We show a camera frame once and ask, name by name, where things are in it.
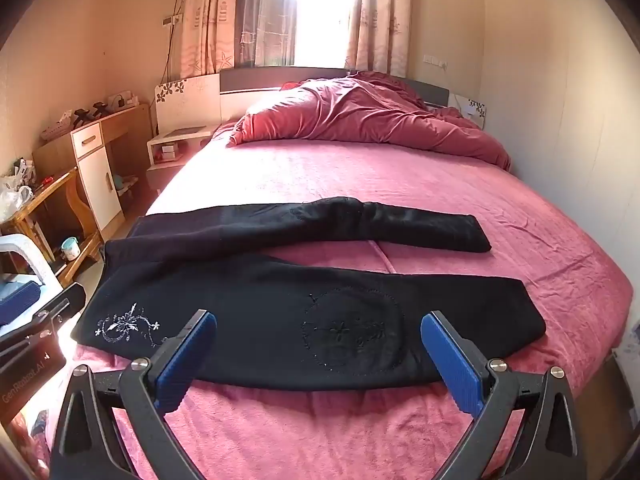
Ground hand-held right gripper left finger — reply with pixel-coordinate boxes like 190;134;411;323
50;309;218;480

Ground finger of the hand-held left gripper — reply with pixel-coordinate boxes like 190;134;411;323
0;281;42;328
27;282;87;333

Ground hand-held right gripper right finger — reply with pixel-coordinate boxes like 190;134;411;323
420;310;589;480

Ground black pants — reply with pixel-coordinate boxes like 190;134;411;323
70;196;547;392

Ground white plastic stool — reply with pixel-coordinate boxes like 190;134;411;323
0;232;65;311

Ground wooden side table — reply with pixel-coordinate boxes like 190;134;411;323
0;167;104;281

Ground clear plastic bag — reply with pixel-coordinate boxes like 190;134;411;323
0;175;35;222

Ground wooden desk with white door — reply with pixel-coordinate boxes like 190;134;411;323
32;104;153;233

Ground white nightstand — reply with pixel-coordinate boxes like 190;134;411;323
146;125;222;196

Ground white plastic basket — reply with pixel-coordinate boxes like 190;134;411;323
41;115;76;141

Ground bed with pink sheet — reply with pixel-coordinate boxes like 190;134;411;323
45;132;636;480

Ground black desk ornaments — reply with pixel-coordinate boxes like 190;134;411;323
74;102;112;124

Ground white power strip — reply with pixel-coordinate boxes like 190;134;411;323
106;91;139;110

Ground white floral headboard panel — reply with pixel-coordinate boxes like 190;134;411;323
452;94;487;131
154;74;222;137

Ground red duvet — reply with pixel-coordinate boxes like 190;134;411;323
226;71;512;171

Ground dark headboard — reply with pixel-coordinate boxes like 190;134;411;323
220;66;451;109

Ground patterned pink curtain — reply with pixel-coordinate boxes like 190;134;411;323
345;0;416;77
177;0;298;81

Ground black hanging cable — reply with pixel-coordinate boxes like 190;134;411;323
164;0;192;82

